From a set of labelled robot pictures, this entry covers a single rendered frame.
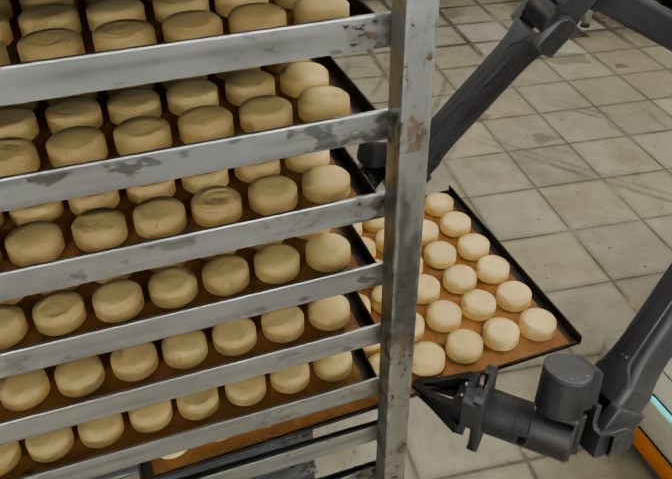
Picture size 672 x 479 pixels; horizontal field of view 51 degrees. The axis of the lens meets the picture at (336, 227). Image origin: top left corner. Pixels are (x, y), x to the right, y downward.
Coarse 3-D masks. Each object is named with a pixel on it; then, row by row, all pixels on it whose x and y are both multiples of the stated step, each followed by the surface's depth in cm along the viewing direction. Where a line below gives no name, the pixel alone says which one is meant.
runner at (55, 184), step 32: (288, 128) 62; (320, 128) 63; (352, 128) 64; (384, 128) 65; (96, 160) 58; (128, 160) 58; (160, 160) 59; (192, 160) 60; (224, 160) 61; (256, 160) 63; (0, 192) 56; (32, 192) 57; (64, 192) 58; (96, 192) 59
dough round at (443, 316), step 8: (432, 304) 102; (440, 304) 102; (448, 304) 102; (456, 304) 102; (432, 312) 101; (440, 312) 101; (448, 312) 100; (456, 312) 100; (432, 320) 100; (440, 320) 99; (448, 320) 99; (456, 320) 99; (432, 328) 100; (440, 328) 99; (448, 328) 99; (456, 328) 100
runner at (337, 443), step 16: (336, 432) 94; (352, 432) 90; (368, 432) 91; (288, 448) 92; (304, 448) 89; (320, 448) 90; (336, 448) 91; (240, 464) 87; (256, 464) 87; (272, 464) 88; (288, 464) 89
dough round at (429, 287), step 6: (420, 276) 107; (426, 276) 107; (432, 276) 107; (420, 282) 106; (426, 282) 106; (432, 282) 106; (438, 282) 106; (420, 288) 105; (426, 288) 105; (432, 288) 105; (438, 288) 105; (420, 294) 104; (426, 294) 104; (432, 294) 104; (438, 294) 105; (420, 300) 104; (426, 300) 104; (432, 300) 104
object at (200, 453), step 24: (432, 216) 122; (456, 240) 116; (456, 264) 112; (480, 288) 107; (504, 312) 103; (432, 336) 100; (480, 336) 99; (480, 360) 96; (504, 360) 96; (336, 408) 91; (360, 408) 90; (264, 432) 88; (288, 432) 88; (192, 456) 86
